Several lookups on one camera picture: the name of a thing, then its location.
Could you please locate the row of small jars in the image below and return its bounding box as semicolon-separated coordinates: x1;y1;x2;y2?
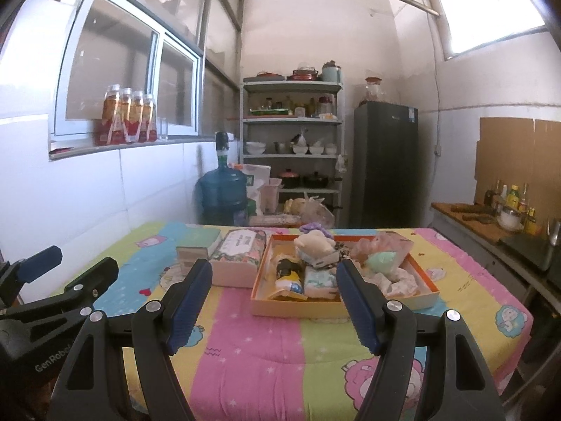
261;95;318;117

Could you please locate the white floral cloth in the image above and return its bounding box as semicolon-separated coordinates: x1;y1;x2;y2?
372;267;420;298

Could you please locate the pink plastic container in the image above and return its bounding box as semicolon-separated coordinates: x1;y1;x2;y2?
262;178;282;215

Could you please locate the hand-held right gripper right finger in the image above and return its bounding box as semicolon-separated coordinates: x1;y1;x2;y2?
335;258;502;421

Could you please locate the colourful striped printed blanket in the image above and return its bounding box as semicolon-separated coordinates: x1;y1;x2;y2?
48;220;535;415

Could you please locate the yellow tissue pack black band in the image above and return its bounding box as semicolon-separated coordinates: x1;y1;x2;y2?
269;258;308;302

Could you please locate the row of condiment bottles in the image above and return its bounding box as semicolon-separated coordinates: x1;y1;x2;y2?
483;180;539;235

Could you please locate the white bowl with rim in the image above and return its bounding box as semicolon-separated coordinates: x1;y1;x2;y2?
497;208;524;231

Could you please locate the white sack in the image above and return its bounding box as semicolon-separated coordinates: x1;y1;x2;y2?
242;163;272;215

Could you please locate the thin wall cable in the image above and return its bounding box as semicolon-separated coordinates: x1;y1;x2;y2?
432;13;443;147

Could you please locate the floral tissue box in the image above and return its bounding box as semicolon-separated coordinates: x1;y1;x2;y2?
209;228;268;288

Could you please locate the leopard print scrunchie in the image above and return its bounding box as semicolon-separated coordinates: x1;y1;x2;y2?
331;240;353;268

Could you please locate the wooden cutting board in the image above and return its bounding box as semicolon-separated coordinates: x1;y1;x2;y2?
432;202;522;244

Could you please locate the cream plush toy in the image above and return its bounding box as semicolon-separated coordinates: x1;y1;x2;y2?
293;229;337;258

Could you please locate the orange drink bottle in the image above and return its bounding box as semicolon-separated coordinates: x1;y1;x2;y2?
142;94;157;142
130;91;146;143
97;84;122;145
117;88;134;144

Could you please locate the pink cloth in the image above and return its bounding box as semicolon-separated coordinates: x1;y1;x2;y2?
353;232;415;268

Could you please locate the green soft ball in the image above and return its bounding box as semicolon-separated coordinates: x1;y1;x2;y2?
366;250;398;273

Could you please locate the sliding aluminium window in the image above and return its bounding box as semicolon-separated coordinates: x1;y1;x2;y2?
53;0;207;139

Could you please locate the white tissue packet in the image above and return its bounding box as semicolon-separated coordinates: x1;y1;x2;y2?
304;267;341;300

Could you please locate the white metal shelf rack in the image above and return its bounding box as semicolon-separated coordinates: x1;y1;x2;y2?
240;80;345;229

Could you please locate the dark grey fridge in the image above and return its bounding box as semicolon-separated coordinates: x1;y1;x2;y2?
353;101;419;229

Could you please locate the teal cardboard box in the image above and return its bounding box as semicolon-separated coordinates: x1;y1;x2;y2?
176;227;223;273

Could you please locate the small bright window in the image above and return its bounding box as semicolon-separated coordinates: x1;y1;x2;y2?
427;0;548;62

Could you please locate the blue water jug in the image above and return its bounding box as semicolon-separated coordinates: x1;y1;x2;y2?
199;167;248;224

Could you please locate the clear plastic shopping bag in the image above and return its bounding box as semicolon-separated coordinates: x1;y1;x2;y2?
302;195;336;229

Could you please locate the black water pump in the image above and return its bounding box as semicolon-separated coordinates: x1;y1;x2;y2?
214;132;231;167

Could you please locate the brown cardboard sheet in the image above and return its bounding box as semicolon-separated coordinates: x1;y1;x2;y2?
473;116;538;205
532;118;561;224

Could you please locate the black cooking pot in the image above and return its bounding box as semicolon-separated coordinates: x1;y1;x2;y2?
302;171;343;189

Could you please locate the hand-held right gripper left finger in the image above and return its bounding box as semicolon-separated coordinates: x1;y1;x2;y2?
46;258;214;421

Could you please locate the flat patterned box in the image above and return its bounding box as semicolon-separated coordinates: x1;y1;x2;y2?
249;215;303;228

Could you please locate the large glass jar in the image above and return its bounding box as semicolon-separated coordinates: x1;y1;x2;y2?
361;78;383;103

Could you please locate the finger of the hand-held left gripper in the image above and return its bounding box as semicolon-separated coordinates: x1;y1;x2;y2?
0;246;63;292
0;256;120;321

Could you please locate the metal kitchen counter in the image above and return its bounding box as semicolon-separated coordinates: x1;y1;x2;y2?
432;202;561;316

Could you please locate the orange cardboard box lid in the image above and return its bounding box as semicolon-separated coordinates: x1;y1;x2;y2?
250;232;440;318

